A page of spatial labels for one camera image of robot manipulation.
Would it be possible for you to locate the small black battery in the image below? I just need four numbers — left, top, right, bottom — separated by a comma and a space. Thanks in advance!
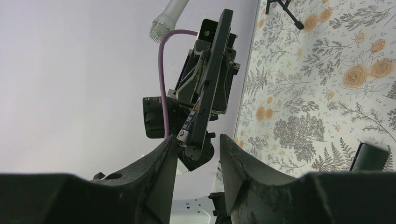
177, 97, 201, 147

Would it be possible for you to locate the black battery cover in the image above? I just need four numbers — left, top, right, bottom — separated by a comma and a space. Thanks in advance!
349, 143, 389, 172

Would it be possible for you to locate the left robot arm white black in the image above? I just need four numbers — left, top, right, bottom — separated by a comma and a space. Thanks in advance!
143, 31, 240, 171

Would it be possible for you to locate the floral patterned table mat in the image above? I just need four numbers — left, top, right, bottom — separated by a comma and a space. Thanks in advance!
234, 0, 396, 176

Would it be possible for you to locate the grey cylinder tube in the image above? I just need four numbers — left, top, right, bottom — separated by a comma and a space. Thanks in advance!
149, 0, 189, 43

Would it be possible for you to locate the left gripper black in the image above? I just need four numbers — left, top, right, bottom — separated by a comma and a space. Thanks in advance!
167, 34, 240, 114

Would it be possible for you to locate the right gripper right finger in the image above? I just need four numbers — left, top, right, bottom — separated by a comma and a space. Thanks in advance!
220, 134, 396, 224

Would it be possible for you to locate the black remote control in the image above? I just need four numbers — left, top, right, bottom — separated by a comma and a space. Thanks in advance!
184, 9, 234, 161

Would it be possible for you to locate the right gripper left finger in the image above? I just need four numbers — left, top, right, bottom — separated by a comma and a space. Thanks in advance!
0, 136, 178, 224

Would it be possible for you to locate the small black tripod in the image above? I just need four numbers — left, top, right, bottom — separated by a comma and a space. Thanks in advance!
265, 0, 304, 30

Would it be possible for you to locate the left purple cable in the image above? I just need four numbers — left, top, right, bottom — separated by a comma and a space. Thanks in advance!
157, 29, 198, 140

